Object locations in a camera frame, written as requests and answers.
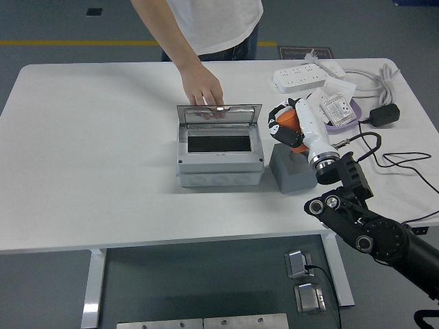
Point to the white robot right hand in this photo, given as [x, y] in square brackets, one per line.
[313, 133]

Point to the person's right hand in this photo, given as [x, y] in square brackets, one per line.
[202, 85]

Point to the orange cylindrical battery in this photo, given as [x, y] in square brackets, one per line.
[288, 120]

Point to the transparent hinged box lid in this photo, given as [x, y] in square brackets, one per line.
[240, 114]

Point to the person's right forearm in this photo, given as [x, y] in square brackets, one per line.
[164, 27]

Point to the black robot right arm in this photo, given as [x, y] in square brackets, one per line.
[387, 236]

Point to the small white flat box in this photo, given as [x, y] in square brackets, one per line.
[333, 69]

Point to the metal floor socket box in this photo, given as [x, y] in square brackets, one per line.
[308, 299]
[297, 264]

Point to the white socket panel packet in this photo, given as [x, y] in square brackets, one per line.
[317, 99]

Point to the purple plastic tray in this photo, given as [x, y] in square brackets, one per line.
[357, 111]

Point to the grey foam holder block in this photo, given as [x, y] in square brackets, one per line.
[291, 181]

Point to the plain white square packet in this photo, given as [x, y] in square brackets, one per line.
[341, 87]

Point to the white power strip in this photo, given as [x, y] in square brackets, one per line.
[298, 78]

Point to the person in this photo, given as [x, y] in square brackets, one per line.
[219, 20]

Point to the black power adapter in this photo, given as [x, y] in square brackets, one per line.
[385, 114]

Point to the dark floor sign mat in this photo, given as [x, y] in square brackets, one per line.
[295, 53]

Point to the black square floor cover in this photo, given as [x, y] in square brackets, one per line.
[93, 12]

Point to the white table leg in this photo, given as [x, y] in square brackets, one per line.
[94, 291]
[341, 274]

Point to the black under-table bar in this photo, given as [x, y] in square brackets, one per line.
[420, 230]

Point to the blue object edge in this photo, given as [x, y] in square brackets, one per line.
[416, 1]

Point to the metal floor plate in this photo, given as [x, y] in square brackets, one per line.
[247, 322]
[157, 324]

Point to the grey plastic enclosure box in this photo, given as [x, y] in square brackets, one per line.
[219, 166]

